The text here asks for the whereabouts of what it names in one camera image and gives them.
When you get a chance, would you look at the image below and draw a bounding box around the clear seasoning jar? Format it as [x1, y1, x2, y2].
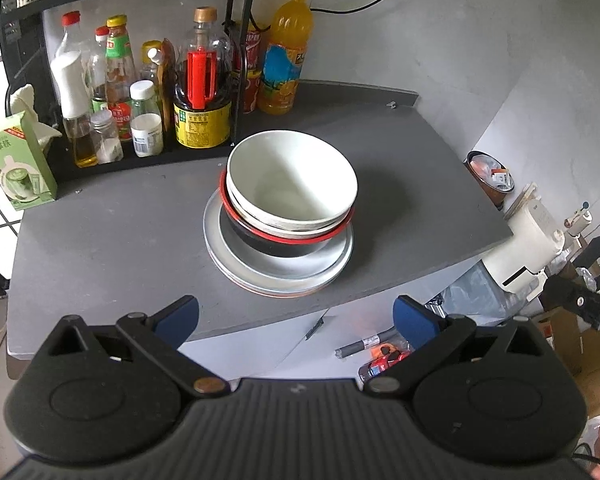
[90, 108, 123, 165]

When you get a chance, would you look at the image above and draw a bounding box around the white oil dispenser bottle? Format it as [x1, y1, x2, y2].
[49, 50, 101, 169]

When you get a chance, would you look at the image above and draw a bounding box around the red cap vinegar bottle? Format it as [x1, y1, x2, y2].
[54, 11, 91, 70]

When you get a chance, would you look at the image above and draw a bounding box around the white Sweet plate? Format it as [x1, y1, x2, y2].
[218, 266, 338, 298]

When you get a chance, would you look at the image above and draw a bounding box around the red rimmed black bowl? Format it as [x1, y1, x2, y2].
[218, 169, 354, 258]

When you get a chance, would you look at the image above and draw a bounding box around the white Bakery plate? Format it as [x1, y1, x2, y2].
[202, 192, 354, 285]

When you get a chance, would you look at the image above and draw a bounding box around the black wire kitchen rack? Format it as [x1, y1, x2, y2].
[0, 0, 252, 183]

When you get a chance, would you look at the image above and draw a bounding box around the green tea box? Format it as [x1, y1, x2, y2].
[0, 112, 57, 210]

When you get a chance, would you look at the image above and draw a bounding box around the brown trash bin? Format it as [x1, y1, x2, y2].
[464, 151, 515, 210]

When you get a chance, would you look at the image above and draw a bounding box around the dark soy sauce bottle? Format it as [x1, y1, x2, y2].
[173, 6, 233, 150]

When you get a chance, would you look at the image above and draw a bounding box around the red snack canister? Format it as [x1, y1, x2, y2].
[232, 22, 262, 114]

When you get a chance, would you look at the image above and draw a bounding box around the white electric kettle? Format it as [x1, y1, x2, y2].
[482, 200, 565, 294]

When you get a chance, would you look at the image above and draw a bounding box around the white lid spice jar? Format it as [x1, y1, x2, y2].
[130, 79, 163, 158]

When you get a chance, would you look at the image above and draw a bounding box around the green label sauce bottle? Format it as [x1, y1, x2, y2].
[105, 14, 137, 143]

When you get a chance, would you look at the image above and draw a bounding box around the large white ceramic bowl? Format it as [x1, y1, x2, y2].
[226, 130, 358, 231]

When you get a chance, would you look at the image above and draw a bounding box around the orange juice bottle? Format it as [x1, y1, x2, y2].
[258, 0, 313, 115]

